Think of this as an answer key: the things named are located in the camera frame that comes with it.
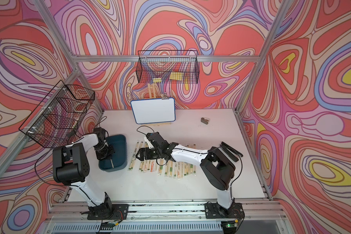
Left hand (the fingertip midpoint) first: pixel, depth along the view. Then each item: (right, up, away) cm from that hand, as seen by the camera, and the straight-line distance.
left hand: (112, 156), depth 94 cm
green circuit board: (+8, -28, -23) cm, 38 cm away
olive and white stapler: (+64, +24, +17) cm, 70 cm away
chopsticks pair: (+27, -4, -3) cm, 27 cm away
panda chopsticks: (+14, -2, -3) cm, 15 cm away
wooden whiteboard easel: (+25, +44, -3) cm, 51 cm away
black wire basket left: (-21, +23, -19) cm, 37 cm away
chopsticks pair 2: (+36, -7, -6) cm, 37 cm away
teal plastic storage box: (+5, -1, -3) cm, 6 cm away
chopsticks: (+2, -3, -4) cm, 5 cm away
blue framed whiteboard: (+26, +31, +5) cm, 41 cm away
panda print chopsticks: (+53, -6, -5) cm, 53 cm away
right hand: (+23, +1, -12) cm, 26 cm away
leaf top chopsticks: (+23, -3, -3) cm, 23 cm away
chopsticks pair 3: (+39, -6, -5) cm, 39 cm away
